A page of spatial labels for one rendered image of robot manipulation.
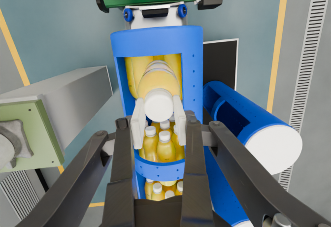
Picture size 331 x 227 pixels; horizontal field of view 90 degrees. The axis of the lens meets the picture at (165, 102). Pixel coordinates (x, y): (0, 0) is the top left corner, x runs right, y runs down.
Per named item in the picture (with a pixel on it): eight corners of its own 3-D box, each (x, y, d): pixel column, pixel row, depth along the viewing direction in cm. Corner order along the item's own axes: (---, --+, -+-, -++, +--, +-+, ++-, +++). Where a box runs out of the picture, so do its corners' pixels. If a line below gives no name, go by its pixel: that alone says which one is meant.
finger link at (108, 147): (131, 155, 14) (95, 158, 14) (137, 126, 19) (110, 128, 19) (128, 140, 13) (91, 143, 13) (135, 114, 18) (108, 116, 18)
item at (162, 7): (143, 19, 66) (140, 15, 54) (142, 13, 65) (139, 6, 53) (168, 17, 66) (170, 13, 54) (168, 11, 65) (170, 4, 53)
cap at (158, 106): (178, 105, 23) (180, 110, 22) (156, 120, 24) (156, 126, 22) (161, 83, 22) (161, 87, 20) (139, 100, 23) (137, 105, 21)
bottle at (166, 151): (158, 173, 68) (154, 133, 61) (176, 171, 68) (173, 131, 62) (159, 187, 61) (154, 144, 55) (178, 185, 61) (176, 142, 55)
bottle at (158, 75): (179, 77, 40) (194, 107, 23) (156, 93, 42) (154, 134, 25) (161, 53, 38) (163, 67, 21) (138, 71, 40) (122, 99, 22)
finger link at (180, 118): (178, 117, 15) (186, 117, 15) (173, 94, 21) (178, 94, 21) (179, 146, 16) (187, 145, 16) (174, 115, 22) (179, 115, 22)
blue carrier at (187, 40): (147, 197, 96) (140, 257, 69) (122, 35, 66) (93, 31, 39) (196, 194, 95) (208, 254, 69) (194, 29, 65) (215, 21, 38)
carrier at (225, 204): (212, 161, 188) (225, 142, 179) (253, 254, 106) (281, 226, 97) (190, 153, 183) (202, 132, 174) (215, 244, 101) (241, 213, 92)
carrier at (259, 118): (223, 75, 154) (194, 87, 157) (297, 114, 72) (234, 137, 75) (231, 102, 163) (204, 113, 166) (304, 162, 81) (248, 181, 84)
